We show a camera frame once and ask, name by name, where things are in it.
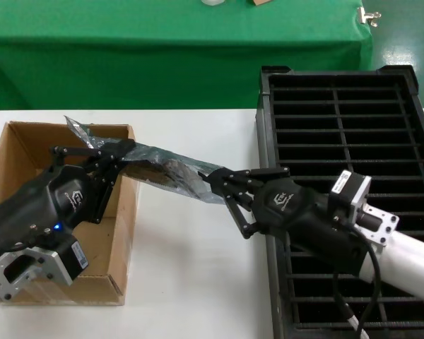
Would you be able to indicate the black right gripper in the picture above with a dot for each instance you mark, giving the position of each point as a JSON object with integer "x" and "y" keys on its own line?
{"x": 286, "y": 208}

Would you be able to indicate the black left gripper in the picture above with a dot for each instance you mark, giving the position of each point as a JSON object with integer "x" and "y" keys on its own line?
{"x": 39, "y": 205}

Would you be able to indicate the grey antistatic plastic bag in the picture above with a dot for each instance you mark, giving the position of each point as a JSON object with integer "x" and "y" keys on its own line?
{"x": 77, "y": 129}

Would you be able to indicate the large brown cardboard box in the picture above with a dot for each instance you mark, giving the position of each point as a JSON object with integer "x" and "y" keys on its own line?
{"x": 21, "y": 148}

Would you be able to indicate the black slotted plastic container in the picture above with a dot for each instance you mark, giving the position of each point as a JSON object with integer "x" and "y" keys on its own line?
{"x": 304, "y": 123}

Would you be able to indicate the flat open cardboard box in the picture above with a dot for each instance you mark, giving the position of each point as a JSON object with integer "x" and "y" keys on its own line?
{"x": 259, "y": 1}

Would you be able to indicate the green tablecloth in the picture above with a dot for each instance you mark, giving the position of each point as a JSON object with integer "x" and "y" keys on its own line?
{"x": 162, "y": 53}

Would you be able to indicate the silver binder clip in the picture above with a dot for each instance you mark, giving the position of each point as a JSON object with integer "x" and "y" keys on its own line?
{"x": 365, "y": 16}

